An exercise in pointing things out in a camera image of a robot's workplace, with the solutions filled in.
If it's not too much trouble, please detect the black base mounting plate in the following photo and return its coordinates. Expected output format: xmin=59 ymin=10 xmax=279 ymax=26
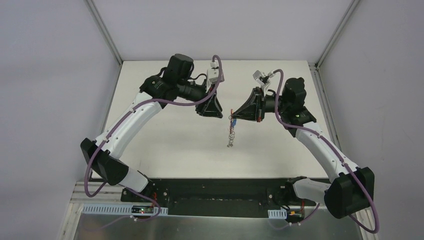
xmin=119 ymin=178 xmax=319 ymax=218

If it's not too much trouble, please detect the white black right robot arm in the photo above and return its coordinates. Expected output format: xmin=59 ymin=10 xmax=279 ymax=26
xmin=231 ymin=77 xmax=376 ymax=219

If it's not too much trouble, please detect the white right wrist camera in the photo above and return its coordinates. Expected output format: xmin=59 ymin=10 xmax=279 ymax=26
xmin=252 ymin=70 xmax=275 ymax=94

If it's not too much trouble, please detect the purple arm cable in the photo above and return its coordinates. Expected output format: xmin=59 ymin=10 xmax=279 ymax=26
xmin=270 ymin=68 xmax=381 ymax=235
xmin=84 ymin=54 xmax=223 ymax=223

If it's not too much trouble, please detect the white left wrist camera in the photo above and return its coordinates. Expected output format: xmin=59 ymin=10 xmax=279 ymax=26
xmin=205 ymin=61 xmax=223 ymax=93

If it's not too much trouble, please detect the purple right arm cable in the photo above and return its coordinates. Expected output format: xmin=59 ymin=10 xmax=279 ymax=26
xmin=270 ymin=68 xmax=381 ymax=235

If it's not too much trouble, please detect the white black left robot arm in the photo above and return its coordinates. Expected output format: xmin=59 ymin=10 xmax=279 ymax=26
xmin=80 ymin=53 xmax=224 ymax=203

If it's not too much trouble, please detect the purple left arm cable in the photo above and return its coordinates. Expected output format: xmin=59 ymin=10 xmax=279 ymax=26
xmin=84 ymin=54 xmax=223 ymax=223

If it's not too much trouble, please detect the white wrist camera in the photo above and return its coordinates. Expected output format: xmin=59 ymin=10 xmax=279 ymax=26
xmin=252 ymin=70 xmax=275 ymax=94
xmin=205 ymin=61 xmax=223 ymax=93

